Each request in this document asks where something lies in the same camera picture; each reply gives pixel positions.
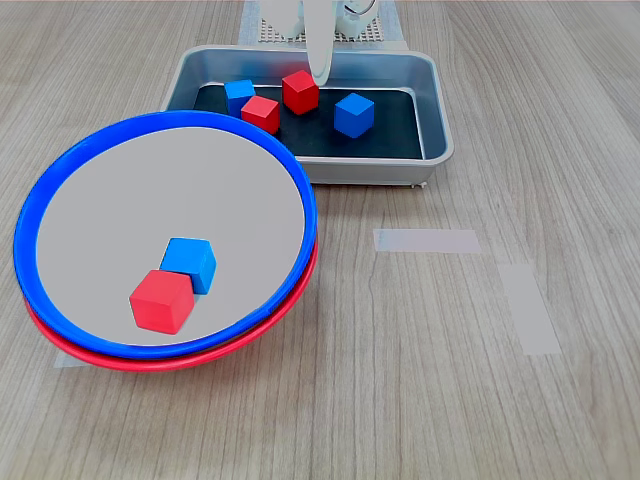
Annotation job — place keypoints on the red cube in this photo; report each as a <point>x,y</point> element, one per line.
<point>300,95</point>
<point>260,115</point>
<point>160,302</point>

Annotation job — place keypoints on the white plate red rim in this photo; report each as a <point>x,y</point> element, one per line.
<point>150,365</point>

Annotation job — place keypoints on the wide white tape patch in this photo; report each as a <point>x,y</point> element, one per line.
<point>248,25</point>

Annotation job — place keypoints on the steel tray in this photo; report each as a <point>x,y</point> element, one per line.
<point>431,100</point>

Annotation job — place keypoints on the white tape strip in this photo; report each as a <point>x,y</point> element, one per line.
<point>67,361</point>
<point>530,310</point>
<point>425,241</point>

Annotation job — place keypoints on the white plate blue rim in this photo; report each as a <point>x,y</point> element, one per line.
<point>150,200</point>

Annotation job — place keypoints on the black mat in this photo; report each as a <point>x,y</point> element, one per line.
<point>310,137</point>

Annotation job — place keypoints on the pale perforated plate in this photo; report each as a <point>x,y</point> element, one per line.
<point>372,32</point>

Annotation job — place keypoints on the blue cube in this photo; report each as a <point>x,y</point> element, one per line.
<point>192,260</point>
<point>354,117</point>
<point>239,90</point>

